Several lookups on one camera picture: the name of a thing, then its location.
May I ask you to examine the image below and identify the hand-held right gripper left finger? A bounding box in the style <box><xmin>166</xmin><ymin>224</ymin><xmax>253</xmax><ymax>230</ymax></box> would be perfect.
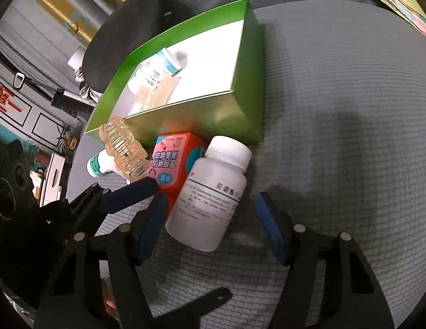
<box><xmin>33</xmin><ymin>194</ymin><xmax>169</xmax><ymax>329</ymax></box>

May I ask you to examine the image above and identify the clear plastic bottle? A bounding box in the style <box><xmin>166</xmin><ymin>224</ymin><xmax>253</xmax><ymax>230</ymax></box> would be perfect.
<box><xmin>99</xmin><ymin>117</ymin><xmax>150</xmax><ymax>183</ymax></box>

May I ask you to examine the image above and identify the white lamp shade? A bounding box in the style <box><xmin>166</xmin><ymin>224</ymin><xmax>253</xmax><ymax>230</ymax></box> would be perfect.
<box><xmin>67</xmin><ymin>46</ymin><xmax>86</xmax><ymax>72</ymax></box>

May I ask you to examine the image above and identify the green cardboard box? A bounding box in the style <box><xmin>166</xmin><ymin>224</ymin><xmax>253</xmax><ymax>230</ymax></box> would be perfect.
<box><xmin>84</xmin><ymin>0</ymin><xmax>265</xmax><ymax>146</ymax></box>

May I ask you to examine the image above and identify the grey curtain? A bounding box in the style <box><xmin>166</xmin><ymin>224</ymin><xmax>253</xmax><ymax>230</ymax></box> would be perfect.
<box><xmin>0</xmin><ymin>0</ymin><xmax>159</xmax><ymax>86</ymax></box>

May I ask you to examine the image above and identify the pile of clothes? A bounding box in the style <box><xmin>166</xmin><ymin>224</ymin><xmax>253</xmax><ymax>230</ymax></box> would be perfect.
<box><xmin>75</xmin><ymin>67</ymin><xmax>99</xmax><ymax>103</ymax></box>

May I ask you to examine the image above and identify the orange cardboard packet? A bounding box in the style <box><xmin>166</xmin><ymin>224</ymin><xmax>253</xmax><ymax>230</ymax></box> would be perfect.
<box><xmin>146</xmin><ymin>132</ymin><xmax>208</xmax><ymax>216</ymax></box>

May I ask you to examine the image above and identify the large white pill bottle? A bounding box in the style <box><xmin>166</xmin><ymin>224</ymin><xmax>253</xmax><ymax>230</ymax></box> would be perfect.
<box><xmin>165</xmin><ymin>135</ymin><xmax>252</xmax><ymax>252</ymax></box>

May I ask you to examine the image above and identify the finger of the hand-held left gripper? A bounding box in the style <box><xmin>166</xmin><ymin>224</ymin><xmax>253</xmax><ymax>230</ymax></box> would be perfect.
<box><xmin>76</xmin><ymin>178</ymin><xmax>159</xmax><ymax>237</ymax></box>
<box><xmin>67</xmin><ymin>184</ymin><xmax>100</xmax><ymax>216</ymax></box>

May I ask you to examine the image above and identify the black appliance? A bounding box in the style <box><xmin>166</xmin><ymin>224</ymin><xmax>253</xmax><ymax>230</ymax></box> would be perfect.
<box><xmin>50</xmin><ymin>87</ymin><xmax>93</xmax><ymax>120</ymax></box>

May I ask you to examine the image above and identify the blue label white bottle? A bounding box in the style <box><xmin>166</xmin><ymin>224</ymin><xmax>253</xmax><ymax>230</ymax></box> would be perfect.
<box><xmin>127</xmin><ymin>49</ymin><xmax>182</xmax><ymax>93</ymax></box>

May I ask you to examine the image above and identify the green label white bottle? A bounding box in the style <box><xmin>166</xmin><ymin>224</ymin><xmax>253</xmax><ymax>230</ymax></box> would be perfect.
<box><xmin>87</xmin><ymin>149</ymin><xmax>122</xmax><ymax>179</ymax></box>

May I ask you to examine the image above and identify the dark grey cushion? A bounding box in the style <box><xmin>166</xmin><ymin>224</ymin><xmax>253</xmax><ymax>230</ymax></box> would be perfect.
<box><xmin>82</xmin><ymin>0</ymin><xmax>207</xmax><ymax>93</ymax></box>

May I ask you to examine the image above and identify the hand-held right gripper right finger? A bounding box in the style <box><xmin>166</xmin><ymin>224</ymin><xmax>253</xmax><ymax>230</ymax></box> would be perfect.
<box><xmin>256</xmin><ymin>192</ymin><xmax>395</xmax><ymax>329</ymax></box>

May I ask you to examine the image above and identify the potted plant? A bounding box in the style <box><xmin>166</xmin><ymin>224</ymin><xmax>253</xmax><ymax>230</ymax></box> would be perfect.
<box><xmin>57</xmin><ymin>125</ymin><xmax>80</xmax><ymax>151</ymax></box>

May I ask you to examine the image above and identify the clear plastic item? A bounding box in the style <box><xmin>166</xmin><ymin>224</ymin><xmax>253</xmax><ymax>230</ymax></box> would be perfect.
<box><xmin>132</xmin><ymin>75</ymin><xmax>181</xmax><ymax>112</ymax></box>

